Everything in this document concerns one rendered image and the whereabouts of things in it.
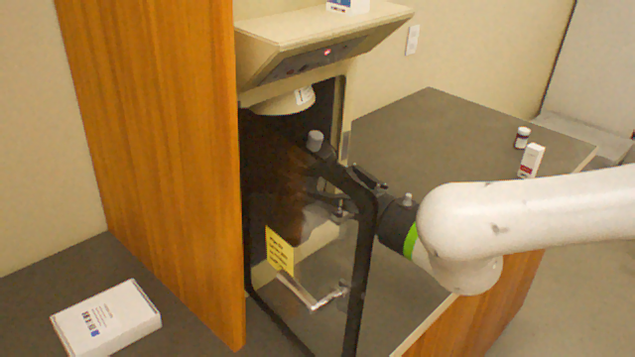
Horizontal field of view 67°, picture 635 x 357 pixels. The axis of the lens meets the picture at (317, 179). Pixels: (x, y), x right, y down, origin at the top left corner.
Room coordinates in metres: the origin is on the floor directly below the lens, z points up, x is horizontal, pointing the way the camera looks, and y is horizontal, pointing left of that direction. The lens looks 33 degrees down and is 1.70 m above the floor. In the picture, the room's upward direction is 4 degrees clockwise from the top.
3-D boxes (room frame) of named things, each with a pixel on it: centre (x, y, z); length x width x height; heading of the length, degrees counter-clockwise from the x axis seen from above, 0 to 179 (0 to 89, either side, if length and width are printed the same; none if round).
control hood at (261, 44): (0.76, 0.00, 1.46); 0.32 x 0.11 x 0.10; 139
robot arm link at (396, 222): (0.64, -0.15, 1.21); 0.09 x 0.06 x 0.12; 138
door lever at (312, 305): (0.49, 0.00, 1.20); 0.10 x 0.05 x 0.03; 41
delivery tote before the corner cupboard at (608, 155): (2.88, -1.70, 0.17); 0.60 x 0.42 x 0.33; 47
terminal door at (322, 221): (0.56, 0.03, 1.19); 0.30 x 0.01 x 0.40; 41
